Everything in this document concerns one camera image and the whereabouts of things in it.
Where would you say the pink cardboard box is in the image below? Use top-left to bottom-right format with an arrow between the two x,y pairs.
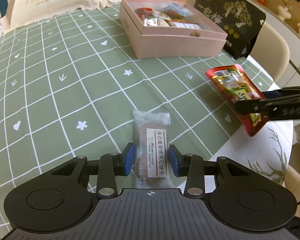
119,0 -> 227,59

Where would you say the black plum snack bag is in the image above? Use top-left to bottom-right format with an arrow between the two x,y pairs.
194,0 -> 266,59

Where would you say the red yellow shiny snack packet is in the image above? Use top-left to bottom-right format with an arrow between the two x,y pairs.
205,64 -> 267,137

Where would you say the white leaf pattern placemat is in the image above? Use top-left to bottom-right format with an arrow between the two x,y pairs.
170,114 -> 293,184

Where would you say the green checked tablecloth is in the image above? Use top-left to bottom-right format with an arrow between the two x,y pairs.
0,8 -> 244,239

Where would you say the white red packet in box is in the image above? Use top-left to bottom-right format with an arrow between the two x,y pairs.
170,21 -> 202,30

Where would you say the clear biscuit packet white label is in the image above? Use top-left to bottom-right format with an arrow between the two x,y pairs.
133,110 -> 173,189

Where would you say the cream chair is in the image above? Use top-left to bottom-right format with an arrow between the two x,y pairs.
250,22 -> 290,82
285,165 -> 300,203

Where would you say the white deer figurine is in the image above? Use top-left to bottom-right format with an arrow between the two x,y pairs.
277,0 -> 293,22

